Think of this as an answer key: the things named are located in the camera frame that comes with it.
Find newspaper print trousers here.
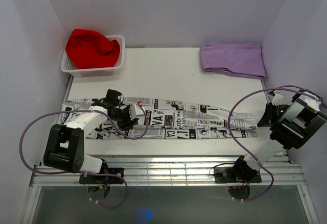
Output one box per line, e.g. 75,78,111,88
60,96,258,140

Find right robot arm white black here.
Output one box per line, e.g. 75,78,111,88
230,89,326,182

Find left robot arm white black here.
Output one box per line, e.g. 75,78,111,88
43,90,143,183

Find folded purple trousers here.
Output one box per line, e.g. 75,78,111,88
200,43,266,80

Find red trousers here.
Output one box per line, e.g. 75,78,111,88
65,29,121,69

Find white plastic basket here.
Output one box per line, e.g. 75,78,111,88
61,35,125,78

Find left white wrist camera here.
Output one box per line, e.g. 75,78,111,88
129,103,145,120

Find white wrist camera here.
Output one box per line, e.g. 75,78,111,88
269,90,284,106
129,103,145,120

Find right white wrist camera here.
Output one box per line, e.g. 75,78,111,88
269,90,284,106

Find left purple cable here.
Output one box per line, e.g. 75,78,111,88
19,104,149,209

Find purple cable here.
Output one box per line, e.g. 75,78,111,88
19,104,149,209
206,85,325,202

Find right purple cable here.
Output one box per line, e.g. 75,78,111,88
206,85,325,202

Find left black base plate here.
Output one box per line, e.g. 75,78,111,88
79,168,124,185

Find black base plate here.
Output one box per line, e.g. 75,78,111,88
79,168,124,185
214,167,262,183

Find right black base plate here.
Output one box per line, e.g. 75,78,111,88
214,167,262,183

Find aluminium rail frame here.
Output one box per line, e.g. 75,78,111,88
28,152,307,188

